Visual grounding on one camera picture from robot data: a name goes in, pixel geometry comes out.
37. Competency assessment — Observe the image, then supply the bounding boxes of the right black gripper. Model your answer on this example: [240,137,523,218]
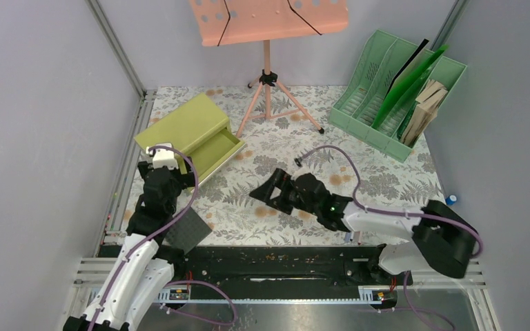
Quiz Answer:
[250,168,320,216]

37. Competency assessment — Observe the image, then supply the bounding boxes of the yellow-green drawer cabinet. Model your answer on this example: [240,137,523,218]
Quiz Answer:
[135,93,246,185]

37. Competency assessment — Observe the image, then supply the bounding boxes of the green puzzle book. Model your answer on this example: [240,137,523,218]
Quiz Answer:
[396,102,418,141]

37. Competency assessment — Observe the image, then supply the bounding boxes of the green transparent folder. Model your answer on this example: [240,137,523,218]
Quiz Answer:
[371,45,449,130]

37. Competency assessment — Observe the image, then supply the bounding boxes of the purple puzzle book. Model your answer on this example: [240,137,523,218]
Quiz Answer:
[399,79,448,147]

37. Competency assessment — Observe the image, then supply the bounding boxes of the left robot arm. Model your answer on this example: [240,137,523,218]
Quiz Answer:
[62,143,199,330]

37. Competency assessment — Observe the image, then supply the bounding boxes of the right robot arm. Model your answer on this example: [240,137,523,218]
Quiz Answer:
[249,168,481,284]

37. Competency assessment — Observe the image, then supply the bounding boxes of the floral tablecloth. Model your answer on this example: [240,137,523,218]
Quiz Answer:
[130,85,460,248]

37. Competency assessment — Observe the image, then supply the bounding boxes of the blue white marker pen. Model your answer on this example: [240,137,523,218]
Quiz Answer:
[344,232,353,243]

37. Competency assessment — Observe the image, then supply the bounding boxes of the dark grey studded plate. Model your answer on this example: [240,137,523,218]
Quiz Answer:
[164,208,212,254]

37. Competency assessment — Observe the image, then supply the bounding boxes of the green file organizer rack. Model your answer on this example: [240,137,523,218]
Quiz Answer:
[328,30,467,162]

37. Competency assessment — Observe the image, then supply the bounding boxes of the pink music stand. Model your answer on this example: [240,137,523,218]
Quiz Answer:
[189,1,349,137]

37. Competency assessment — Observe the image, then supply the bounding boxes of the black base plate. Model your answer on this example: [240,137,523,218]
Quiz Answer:
[98,245,460,301]

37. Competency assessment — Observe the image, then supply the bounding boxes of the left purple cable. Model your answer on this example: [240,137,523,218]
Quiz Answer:
[86,145,239,331]

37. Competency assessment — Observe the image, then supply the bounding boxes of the purple cable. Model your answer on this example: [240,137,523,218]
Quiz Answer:
[294,145,484,331]
[86,145,239,331]

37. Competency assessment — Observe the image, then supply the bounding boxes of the grey cable duct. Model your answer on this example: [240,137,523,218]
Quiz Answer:
[155,286,398,305]

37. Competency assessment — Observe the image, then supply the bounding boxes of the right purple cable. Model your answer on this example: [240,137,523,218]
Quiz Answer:
[294,145,484,331]

